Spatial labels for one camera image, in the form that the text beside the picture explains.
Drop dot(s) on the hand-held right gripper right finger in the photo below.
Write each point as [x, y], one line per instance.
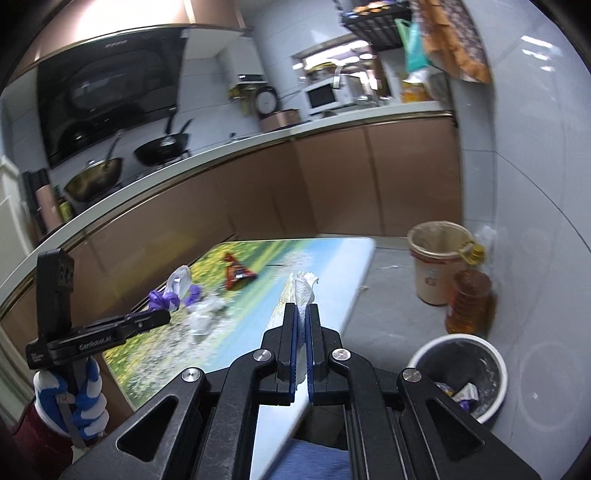
[310, 369]

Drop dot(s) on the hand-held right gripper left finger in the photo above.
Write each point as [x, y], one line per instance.
[291, 369]

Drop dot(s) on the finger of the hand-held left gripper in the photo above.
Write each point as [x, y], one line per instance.
[143, 319]
[55, 286]

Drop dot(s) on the white tissue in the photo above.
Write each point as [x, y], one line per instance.
[302, 290]

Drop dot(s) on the white paper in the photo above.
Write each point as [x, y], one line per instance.
[467, 392]

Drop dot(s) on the purple wrapper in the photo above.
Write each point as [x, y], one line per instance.
[194, 295]
[161, 301]
[465, 406]

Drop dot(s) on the white round trash can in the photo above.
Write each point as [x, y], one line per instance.
[497, 369]

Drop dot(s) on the person's left forearm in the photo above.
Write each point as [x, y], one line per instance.
[37, 438]

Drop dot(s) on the person's left hand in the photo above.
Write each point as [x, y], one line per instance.
[90, 401]

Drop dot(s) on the crumpled clear plastic wrapper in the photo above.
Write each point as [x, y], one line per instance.
[205, 316]
[178, 279]

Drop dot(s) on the brown cylindrical holder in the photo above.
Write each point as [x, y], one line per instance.
[46, 207]

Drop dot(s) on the blue stool cushion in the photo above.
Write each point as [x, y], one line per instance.
[314, 461]

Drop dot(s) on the landscape printed folding table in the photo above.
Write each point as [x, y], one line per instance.
[332, 277]

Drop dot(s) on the red snack wrapper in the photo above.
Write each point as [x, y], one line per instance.
[235, 272]

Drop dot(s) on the gold wok with lid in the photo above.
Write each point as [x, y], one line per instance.
[92, 182]

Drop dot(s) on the beige bin with bag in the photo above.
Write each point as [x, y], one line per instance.
[434, 281]

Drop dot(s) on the black frying pan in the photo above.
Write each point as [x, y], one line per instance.
[161, 150]

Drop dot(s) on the amber oil bottle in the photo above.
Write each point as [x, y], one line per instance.
[468, 304]

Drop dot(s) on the brown base cabinets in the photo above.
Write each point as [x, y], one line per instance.
[332, 184]

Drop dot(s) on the yellow oil bottle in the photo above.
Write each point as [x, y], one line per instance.
[473, 254]

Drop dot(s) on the black range hood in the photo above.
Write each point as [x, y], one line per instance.
[115, 83]

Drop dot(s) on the brown rice cooker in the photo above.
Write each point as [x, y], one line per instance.
[279, 120]

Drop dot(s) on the white microwave oven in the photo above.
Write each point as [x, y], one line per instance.
[321, 96]

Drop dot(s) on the white water heater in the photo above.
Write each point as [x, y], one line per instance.
[244, 60]

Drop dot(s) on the steel kitchen faucet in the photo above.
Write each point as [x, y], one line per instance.
[338, 76]

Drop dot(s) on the yellow packet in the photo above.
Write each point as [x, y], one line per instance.
[415, 92]

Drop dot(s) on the teal plastic bag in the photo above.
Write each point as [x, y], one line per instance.
[415, 50]

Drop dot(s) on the black dish rack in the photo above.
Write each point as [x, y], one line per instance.
[369, 32]

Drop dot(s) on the orange patterned apron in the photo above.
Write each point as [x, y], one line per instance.
[452, 37]

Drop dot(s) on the brown wall cabinet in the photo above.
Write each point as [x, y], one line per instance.
[212, 11]

